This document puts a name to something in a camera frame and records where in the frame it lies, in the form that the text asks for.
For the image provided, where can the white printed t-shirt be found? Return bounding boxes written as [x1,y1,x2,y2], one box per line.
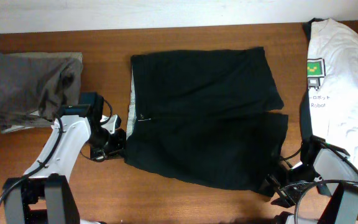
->
[306,19,358,169]

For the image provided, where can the black shorts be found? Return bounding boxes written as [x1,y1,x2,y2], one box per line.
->
[124,47,288,197]

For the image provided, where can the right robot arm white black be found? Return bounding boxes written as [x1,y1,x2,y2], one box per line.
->
[266,136,358,223]

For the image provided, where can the grey folded garment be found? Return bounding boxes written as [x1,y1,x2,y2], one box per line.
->
[0,52,83,133]

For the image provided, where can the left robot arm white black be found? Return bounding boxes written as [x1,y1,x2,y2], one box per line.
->
[0,92,126,224]

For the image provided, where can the dark garment under t-shirt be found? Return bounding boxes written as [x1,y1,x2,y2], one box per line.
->
[300,18,323,142]

